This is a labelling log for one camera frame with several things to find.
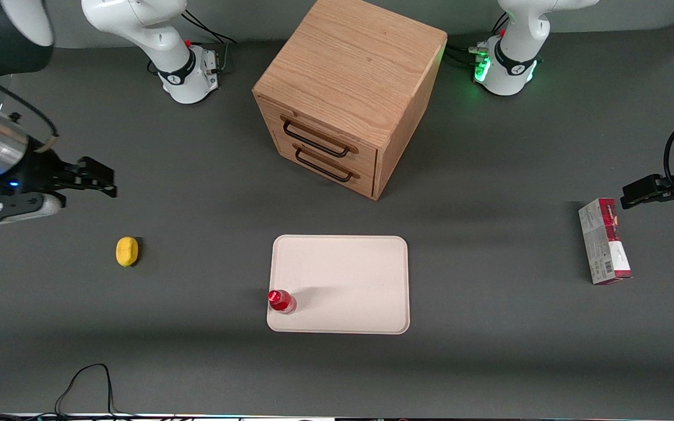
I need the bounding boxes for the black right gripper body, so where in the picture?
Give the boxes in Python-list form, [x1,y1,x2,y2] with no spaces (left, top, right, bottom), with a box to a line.
[0,149,80,196]

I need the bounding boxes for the red coke bottle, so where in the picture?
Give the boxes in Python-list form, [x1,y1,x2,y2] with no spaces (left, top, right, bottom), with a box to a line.
[267,289,298,315]

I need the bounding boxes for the cream rectangular tray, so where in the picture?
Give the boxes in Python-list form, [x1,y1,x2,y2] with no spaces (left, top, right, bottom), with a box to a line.
[266,234,411,335]

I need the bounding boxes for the red and white carton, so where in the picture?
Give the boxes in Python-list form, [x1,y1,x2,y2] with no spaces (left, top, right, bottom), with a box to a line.
[578,198,634,286]

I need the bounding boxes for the yellow lemon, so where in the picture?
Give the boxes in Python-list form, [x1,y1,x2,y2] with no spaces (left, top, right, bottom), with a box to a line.
[115,236,139,268]

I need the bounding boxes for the dark grey table mat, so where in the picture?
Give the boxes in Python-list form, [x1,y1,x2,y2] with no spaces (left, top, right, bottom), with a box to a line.
[0,23,674,419]

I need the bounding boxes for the wooden drawer cabinet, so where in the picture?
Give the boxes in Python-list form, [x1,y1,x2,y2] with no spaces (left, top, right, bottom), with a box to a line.
[252,0,448,201]

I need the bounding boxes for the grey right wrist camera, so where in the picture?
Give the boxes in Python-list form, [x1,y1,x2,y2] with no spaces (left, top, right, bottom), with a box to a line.
[0,193,66,230]

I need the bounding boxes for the black right arm base cables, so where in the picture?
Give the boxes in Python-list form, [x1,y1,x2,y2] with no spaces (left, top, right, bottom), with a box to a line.
[147,9,239,74]

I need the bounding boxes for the black arm base cables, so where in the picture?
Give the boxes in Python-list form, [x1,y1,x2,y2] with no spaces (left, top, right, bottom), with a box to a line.
[147,9,239,74]
[445,13,508,68]

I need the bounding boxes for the black looped table cable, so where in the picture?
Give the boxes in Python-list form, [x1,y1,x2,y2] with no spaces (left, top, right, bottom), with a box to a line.
[53,363,118,417]

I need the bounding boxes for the long black drawer handle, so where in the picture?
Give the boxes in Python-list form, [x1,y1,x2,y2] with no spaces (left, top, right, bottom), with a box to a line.
[281,115,359,158]

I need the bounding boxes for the short black drawer handle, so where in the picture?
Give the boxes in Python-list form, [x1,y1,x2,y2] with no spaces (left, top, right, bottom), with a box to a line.
[294,143,361,183]

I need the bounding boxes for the black left arm base cables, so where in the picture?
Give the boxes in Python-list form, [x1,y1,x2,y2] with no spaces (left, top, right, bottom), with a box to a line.
[445,13,508,68]

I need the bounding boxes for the wooden drawer with short handle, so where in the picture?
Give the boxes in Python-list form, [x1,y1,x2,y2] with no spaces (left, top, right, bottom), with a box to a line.
[278,137,376,198]

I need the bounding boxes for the wooden drawer with long handle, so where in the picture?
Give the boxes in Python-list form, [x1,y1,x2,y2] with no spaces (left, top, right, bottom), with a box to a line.
[257,95,380,176]

